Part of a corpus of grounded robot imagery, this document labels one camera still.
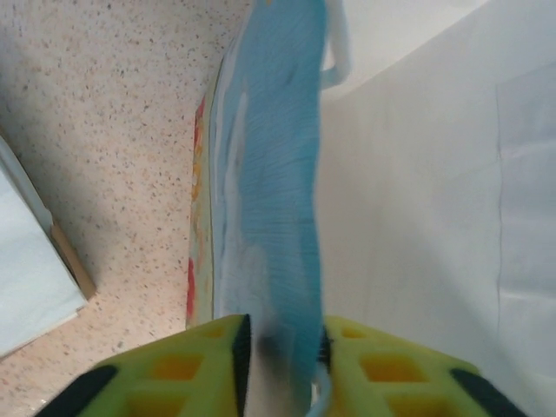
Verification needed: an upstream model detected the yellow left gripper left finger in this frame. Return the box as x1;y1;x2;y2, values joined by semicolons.
41;313;253;417

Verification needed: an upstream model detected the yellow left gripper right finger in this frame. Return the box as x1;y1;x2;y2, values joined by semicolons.
318;314;529;417

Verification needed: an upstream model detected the green printed paper gift bag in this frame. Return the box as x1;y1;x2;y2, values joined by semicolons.
185;0;556;417

